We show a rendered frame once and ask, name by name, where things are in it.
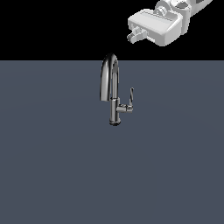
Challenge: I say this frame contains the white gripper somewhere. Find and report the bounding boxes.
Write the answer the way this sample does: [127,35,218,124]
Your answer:
[126,8,191,47]

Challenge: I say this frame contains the chrome faucet lever handle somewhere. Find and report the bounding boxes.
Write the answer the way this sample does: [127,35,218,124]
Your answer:
[116,87,136,114]

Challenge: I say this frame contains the chrome gooseneck faucet body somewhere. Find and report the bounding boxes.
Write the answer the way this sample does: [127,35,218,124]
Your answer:
[99,52,122,127]

